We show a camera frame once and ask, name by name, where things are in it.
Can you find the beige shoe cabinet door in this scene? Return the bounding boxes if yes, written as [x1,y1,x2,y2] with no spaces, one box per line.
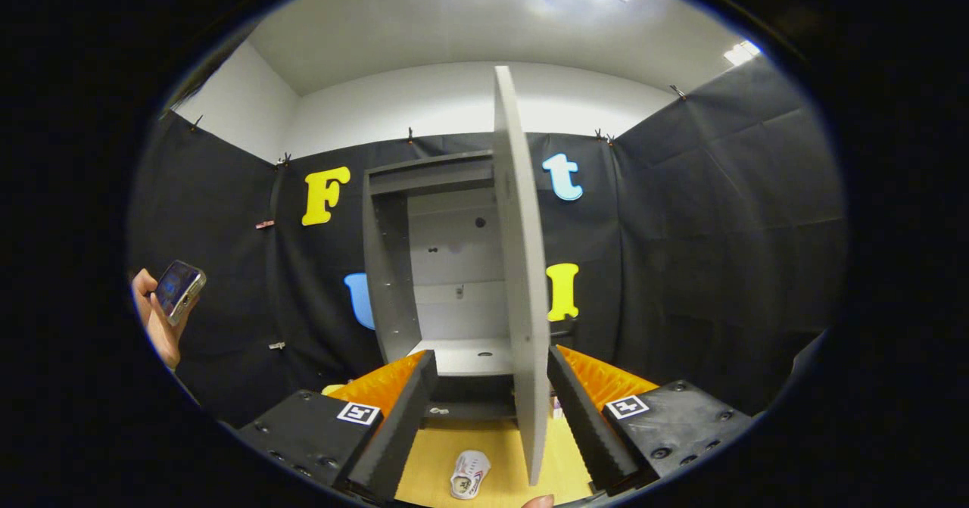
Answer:
[492,65,551,486]

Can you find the small ceiling light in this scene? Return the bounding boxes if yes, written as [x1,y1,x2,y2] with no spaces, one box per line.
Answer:
[723,40,762,67]

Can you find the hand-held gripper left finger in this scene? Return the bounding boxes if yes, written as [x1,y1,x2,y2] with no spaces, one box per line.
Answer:
[236,350,438,503]

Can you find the black backdrop cloth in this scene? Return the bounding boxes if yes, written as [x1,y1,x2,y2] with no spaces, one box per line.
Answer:
[129,54,849,429]

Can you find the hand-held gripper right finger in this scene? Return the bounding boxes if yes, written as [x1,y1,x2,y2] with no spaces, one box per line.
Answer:
[547,344,752,495]

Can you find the white shoe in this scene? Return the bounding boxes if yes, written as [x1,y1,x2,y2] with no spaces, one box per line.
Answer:
[450,450,491,500]

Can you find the grey shoe cabinet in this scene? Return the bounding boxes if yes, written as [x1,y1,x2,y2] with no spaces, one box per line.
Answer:
[362,151,576,422]

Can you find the smartphone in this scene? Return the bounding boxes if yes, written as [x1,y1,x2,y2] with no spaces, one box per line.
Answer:
[154,260,207,326]

